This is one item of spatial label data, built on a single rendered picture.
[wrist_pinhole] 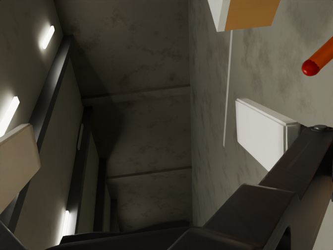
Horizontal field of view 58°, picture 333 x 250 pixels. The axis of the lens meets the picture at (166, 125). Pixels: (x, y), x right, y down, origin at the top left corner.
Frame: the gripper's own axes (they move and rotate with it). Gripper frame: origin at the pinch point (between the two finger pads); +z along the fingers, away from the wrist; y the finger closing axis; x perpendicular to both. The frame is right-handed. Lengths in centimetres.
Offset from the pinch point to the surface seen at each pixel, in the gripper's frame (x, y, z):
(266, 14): 19, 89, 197
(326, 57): 1.6, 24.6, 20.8
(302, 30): 7, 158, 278
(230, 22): 17, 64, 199
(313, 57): 1.7, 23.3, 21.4
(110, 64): -32, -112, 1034
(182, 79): -112, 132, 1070
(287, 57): -20, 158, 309
